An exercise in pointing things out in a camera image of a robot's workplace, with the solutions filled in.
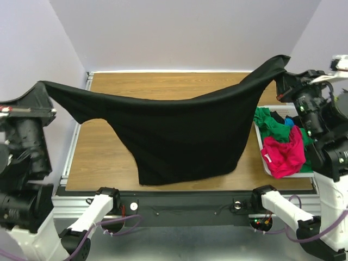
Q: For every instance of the aluminium frame rail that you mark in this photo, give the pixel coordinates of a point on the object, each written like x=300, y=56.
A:
x=66, y=204

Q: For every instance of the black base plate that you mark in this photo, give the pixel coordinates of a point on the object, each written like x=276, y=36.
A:
x=191, y=208

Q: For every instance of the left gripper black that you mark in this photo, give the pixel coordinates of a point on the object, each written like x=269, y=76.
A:
x=37, y=97

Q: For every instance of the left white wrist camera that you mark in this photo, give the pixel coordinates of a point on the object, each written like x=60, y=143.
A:
x=7, y=110

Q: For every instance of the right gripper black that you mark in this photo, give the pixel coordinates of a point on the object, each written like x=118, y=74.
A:
x=291, y=87

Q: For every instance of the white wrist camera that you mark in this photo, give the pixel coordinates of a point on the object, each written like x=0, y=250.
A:
x=338, y=67
x=7, y=110

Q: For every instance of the green t shirt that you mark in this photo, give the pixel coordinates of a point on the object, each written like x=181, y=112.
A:
x=269, y=127

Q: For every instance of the white laundry basket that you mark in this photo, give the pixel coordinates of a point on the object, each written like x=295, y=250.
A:
x=283, y=110

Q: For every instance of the black t shirt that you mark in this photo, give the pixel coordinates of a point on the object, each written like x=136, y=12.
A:
x=175, y=141
x=275, y=115

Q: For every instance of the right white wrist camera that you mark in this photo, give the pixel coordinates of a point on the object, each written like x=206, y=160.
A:
x=338, y=67

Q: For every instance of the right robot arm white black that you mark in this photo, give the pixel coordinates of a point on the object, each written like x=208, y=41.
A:
x=325, y=120

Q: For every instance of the blue t shirt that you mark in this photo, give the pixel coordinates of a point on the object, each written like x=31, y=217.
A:
x=289, y=122

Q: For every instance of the pink t shirt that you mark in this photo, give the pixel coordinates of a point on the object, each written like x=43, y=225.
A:
x=284, y=158

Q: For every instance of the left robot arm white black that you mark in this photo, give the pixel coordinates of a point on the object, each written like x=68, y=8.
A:
x=26, y=204

